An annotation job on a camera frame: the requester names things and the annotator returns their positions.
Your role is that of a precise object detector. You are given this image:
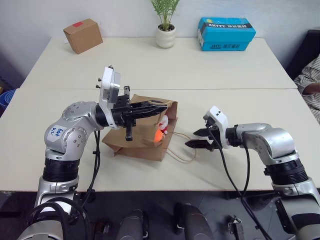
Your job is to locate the small metal bracket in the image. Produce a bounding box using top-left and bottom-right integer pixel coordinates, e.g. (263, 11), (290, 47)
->
(226, 214), (245, 240)

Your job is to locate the dark rounded shape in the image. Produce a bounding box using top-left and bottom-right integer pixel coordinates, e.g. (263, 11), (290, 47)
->
(173, 201), (215, 240)
(119, 208), (150, 240)

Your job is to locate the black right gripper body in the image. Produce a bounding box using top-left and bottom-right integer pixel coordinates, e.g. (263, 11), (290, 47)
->
(204, 117), (224, 152)

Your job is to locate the white red santa plush toy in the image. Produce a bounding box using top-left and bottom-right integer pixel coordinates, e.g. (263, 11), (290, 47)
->
(158, 115), (170, 135)

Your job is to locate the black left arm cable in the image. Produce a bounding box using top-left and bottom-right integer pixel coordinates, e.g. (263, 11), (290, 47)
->
(79, 129), (102, 208)

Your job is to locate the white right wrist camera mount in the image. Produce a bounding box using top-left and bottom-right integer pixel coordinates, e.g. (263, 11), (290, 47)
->
(202, 105), (230, 150)

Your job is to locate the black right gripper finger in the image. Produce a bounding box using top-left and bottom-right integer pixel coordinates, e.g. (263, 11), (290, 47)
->
(184, 139), (213, 151)
(193, 127), (213, 138)

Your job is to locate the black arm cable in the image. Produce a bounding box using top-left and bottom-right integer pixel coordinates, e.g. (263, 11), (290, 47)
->
(79, 129), (102, 208)
(206, 126), (274, 240)

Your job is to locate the blue plastic bucket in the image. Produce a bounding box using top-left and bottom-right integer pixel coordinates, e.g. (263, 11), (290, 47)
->
(0, 89), (17, 114)

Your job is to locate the person in striped shirt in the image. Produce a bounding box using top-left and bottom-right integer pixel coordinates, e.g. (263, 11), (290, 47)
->
(293, 53), (320, 126)

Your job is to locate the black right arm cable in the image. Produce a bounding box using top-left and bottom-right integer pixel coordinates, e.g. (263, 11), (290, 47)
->
(206, 126), (274, 240)

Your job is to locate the brown paper bag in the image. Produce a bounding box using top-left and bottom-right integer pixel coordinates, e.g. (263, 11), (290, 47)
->
(101, 93), (198, 164)

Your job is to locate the green potted plant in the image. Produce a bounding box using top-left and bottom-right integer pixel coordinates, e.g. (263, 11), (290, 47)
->
(149, 0), (181, 31)

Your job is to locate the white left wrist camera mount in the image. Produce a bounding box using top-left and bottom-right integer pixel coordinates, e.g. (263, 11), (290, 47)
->
(95, 65), (122, 130)

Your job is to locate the white ribbed plant pot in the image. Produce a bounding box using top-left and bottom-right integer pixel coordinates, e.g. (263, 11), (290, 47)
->
(155, 23), (177, 49)

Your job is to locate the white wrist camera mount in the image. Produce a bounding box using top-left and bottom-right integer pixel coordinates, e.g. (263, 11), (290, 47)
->
(202, 105), (230, 150)
(95, 65), (122, 130)

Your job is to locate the orange round plush toy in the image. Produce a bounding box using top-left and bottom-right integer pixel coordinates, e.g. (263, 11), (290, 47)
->
(154, 129), (166, 144)

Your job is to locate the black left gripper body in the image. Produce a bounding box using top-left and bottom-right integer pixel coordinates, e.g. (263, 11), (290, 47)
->
(111, 85), (138, 142)

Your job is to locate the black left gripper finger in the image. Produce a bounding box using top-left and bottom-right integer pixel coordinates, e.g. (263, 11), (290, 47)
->
(130, 104), (169, 119)
(129, 100), (166, 112)

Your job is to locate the black chair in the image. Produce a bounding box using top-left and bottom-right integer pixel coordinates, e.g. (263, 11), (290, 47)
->
(284, 29), (320, 81)

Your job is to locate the blue shoe box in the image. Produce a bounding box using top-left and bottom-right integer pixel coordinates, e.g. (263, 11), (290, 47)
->
(197, 16), (257, 52)

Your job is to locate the brown cardboard box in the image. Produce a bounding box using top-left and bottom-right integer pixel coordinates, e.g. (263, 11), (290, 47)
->
(62, 18), (104, 55)

